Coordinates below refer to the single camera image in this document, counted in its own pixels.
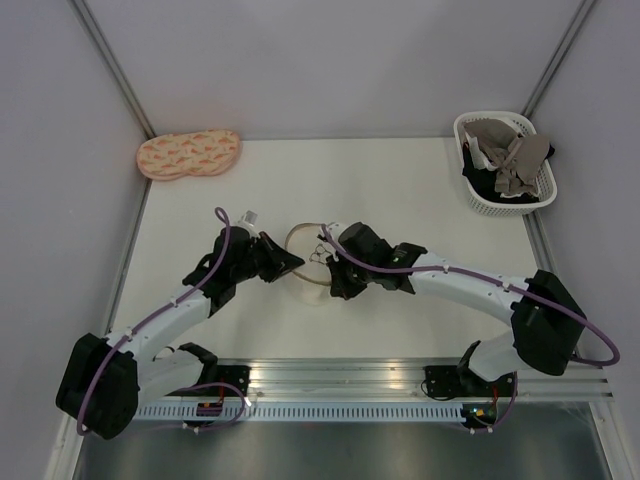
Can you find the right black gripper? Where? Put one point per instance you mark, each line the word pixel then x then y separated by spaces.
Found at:
pixel 340 284

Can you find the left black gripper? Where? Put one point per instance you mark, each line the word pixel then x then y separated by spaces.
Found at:
pixel 280 261

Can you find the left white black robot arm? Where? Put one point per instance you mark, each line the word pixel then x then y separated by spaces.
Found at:
pixel 108 378

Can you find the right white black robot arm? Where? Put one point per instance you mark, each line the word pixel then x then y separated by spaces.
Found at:
pixel 541 316

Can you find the pink carrot print bra case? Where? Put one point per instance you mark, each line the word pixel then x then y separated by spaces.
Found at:
pixel 201 154

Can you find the beige bra in basket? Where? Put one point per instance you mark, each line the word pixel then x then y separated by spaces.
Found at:
pixel 525 155

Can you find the black garment in basket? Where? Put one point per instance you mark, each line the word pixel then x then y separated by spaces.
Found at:
pixel 480 182

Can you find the white garment in basket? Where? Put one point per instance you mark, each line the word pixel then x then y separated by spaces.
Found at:
pixel 479 159

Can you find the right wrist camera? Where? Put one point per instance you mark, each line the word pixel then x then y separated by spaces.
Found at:
pixel 334 229

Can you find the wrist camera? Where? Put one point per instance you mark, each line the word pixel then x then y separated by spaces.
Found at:
pixel 334 229
pixel 248 223

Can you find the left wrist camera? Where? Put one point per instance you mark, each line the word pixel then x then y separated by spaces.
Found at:
pixel 248 223

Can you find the aluminium mounting rail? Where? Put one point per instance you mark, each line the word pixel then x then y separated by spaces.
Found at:
pixel 399 379

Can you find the white slotted cable duct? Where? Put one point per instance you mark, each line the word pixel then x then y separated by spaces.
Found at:
pixel 305 412

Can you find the right aluminium corner post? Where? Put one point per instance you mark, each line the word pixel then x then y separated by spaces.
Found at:
pixel 560 54

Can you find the aluminium corner post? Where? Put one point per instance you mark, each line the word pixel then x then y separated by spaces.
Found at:
pixel 560 54
pixel 89 22

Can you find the left aluminium corner post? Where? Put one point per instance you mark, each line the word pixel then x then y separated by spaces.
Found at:
pixel 89 22

